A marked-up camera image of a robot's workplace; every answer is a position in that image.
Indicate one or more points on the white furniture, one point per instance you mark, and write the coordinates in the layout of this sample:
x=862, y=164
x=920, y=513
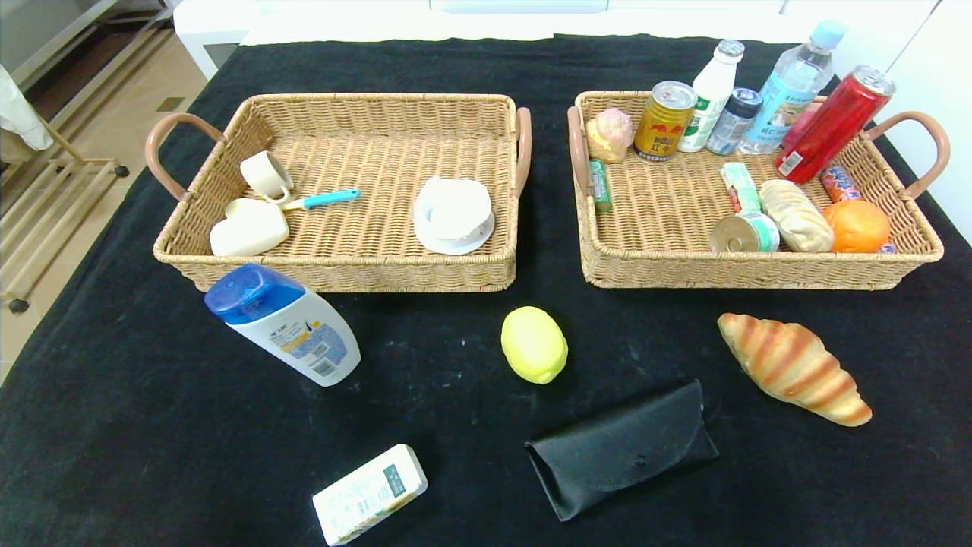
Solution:
x=220, y=23

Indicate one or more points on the tall red drink can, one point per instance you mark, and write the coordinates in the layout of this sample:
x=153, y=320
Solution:
x=828, y=129

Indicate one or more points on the white box with green label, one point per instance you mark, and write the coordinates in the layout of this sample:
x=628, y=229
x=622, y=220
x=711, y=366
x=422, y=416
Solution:
x=368, y=494

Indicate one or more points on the silver can with green label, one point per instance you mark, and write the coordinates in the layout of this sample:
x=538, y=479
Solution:
x=744, y=234

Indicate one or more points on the orange fruit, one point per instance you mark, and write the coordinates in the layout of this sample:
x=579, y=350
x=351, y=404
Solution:
x=858, y=226

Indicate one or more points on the white teacup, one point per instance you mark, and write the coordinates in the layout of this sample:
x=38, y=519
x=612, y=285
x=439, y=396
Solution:
x=452, y=201

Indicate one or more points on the black leather glasses case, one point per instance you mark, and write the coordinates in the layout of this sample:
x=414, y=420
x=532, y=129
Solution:
x=615, y=448

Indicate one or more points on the orange and blue candy roll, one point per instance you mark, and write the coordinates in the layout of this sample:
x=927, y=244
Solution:
x=839, y=182

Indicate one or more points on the white shampoo bottle blue cap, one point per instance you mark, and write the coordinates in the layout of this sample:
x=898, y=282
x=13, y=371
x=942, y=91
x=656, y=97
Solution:
x=304, y=334

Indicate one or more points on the cream heart-shaped box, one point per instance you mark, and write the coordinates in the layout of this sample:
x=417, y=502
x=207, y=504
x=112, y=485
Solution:
x=247, y=232

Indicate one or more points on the white hanging cloth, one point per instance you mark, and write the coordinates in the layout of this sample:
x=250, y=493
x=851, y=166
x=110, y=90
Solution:
x=19, y=114

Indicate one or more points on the clear water bottle blue cap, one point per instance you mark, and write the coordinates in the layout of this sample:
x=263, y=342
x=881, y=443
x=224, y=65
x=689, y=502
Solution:
x=790, y=91

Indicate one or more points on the striped brown croissant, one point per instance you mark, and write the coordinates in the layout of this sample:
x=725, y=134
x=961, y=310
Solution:
x=790, y=365

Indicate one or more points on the small purple wrapped candy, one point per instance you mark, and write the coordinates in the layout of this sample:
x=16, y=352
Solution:
x=887, y=248

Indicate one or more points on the green and white snack pack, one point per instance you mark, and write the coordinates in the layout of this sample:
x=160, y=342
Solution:
x=740, y=186

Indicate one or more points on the pale ridged bread loaf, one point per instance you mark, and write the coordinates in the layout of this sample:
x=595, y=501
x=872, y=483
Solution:
x=797, y=216

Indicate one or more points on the green chewing gum pack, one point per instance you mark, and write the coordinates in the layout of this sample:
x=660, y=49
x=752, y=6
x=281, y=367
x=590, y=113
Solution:
x=600, y=186

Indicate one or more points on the gold energy drink can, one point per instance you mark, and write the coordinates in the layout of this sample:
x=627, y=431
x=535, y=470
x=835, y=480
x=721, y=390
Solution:
x=663, y=125

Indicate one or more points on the yellow lemon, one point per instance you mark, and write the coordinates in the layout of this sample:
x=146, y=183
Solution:
x=533, y=346

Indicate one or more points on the pink and yellow cupcake toy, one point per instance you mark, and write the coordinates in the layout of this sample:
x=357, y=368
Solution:
x=610, y=135

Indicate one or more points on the white round container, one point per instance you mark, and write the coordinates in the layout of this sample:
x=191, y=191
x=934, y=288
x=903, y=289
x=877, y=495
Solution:
x=456, y=248

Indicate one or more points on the wooden wheeled rack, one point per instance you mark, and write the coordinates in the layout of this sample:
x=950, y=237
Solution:
x=38, y=213

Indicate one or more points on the white milk bottle green label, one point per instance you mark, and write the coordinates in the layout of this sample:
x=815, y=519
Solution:
x=710, y=99

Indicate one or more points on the grey metal shelf frame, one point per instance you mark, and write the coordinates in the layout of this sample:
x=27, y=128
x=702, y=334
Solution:
x=57, y=42

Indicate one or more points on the small cream mug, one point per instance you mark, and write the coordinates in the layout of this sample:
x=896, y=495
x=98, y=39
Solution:
x=262, y=175

